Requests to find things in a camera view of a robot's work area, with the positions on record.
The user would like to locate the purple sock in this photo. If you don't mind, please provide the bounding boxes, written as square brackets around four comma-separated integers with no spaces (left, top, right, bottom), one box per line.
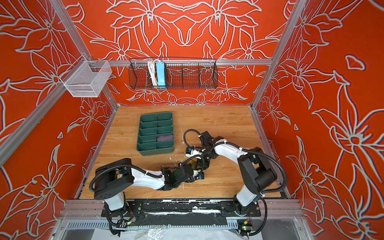
[157,134,174,142]

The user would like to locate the green divided plastic tray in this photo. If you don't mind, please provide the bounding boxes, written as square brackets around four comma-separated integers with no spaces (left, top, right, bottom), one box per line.
[137,112,175,157]

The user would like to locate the clear mesh wall basket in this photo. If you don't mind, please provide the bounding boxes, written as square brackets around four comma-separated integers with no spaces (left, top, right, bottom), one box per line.
[59,56,112,98]

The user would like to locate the black wire wall basket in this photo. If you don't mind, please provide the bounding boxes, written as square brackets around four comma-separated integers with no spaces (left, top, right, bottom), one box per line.
[128,57,219,90]

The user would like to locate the white cable bundle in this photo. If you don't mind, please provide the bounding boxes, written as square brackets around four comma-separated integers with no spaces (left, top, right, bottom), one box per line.
[146,59,157,87]

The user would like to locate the white slotted cable duct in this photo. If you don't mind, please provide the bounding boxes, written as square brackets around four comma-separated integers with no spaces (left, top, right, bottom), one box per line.
[66,219,239,231]

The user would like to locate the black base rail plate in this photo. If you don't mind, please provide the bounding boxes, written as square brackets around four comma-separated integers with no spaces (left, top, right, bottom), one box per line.
[101,198,262,229]

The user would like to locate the light blue box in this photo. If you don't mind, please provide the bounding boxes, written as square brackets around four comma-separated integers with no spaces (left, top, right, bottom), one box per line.
[156,62,166,88]

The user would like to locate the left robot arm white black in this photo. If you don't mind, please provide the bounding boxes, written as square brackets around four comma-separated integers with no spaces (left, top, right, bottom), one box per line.
[89,155,207,212]

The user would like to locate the green striped sock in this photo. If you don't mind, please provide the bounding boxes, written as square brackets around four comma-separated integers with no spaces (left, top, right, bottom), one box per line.
[191,158,202,171]

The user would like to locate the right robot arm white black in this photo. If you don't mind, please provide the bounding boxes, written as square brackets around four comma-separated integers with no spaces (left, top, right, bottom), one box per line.
[182,129,288,216]

